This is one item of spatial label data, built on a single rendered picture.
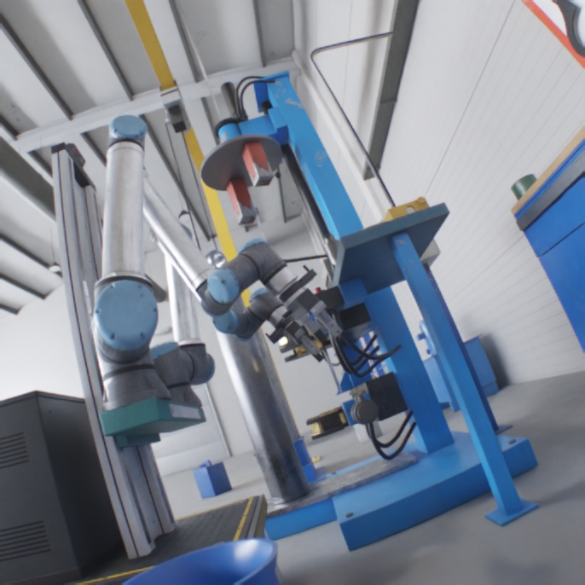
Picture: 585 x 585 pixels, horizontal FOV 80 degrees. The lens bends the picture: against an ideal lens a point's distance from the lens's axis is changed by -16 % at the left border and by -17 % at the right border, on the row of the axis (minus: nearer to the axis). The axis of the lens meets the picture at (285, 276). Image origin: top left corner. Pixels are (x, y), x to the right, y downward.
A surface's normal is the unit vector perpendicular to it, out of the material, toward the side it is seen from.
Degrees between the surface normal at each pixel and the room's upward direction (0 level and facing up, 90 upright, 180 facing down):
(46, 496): 90
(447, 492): 90
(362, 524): 90
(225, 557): 62
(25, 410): 90
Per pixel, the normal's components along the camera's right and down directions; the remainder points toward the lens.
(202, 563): -0.04, -0.75
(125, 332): 0.41, -0.36
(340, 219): -0.06, -0.33
